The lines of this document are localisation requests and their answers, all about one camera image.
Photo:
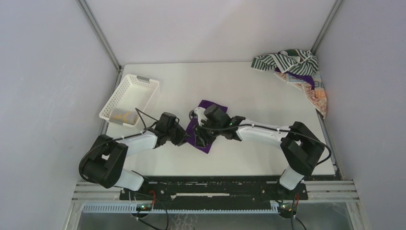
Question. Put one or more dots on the white plastic basket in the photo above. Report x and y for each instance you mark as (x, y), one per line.
(133, 92)

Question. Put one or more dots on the purple towel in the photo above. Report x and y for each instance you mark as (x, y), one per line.
(191, 139)

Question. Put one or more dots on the aluminium corner post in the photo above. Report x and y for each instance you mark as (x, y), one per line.
(92, 21)
(326, 25)

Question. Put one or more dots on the right controller board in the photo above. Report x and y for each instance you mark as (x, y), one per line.
(286, 211)

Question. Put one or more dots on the green white striped towel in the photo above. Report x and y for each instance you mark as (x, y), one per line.
(295, 61)

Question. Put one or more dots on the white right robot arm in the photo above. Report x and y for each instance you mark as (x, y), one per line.
(301, 148)

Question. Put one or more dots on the cream bear print towel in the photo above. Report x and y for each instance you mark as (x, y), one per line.
(317, 96)

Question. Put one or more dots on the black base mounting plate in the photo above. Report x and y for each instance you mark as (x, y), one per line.
(214, 192)

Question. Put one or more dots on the yellow grey patterned towel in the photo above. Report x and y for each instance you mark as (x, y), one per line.
(123, 117)

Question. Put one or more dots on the white slotted cable duct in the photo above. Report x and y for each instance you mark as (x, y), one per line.
(131, 208)

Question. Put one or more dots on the aluminium corner post right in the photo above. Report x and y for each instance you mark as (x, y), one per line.
(326, 25)

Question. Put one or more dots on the left controller board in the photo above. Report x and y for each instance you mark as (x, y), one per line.
(144, 207)

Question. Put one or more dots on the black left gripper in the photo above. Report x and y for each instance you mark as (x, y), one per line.
(182, 135)

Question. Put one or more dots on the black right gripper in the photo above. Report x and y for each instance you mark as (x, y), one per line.
(203, 133)

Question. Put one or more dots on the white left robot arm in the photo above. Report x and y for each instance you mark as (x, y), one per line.
(103, 164)

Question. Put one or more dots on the controller board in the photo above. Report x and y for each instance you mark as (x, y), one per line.
(144, 207)
(286, 211)

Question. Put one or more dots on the aluminium corner post left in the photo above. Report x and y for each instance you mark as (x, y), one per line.
(92, 21)

